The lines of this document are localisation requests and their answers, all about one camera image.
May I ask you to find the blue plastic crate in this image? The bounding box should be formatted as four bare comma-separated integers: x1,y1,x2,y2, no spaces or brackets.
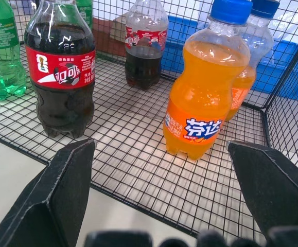
161,14,298,103

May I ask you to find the brown cardboard box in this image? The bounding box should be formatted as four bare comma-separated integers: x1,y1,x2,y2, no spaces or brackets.
92,15,129,58

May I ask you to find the black wire mesh basket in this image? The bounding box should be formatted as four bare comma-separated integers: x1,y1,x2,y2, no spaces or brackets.
0,0,298,238

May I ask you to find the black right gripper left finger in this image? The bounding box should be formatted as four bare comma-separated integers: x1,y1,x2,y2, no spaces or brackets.
0,138,97,247

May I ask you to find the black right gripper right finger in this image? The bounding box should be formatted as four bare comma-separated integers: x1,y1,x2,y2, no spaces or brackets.
226,140,298,242

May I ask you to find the half-full Coca-Cola bottle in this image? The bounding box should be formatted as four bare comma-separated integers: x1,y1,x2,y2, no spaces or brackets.
124,0,169,91

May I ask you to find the full orange Fanta bottle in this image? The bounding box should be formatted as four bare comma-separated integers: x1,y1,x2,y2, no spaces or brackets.
162,0,254,161

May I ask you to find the half-full orange Fanta bottle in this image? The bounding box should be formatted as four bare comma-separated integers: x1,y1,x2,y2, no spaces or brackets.
224,0,281,122

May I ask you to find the full Coca-Cola bottle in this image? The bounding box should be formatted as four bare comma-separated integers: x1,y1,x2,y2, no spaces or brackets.
24,0,97,139

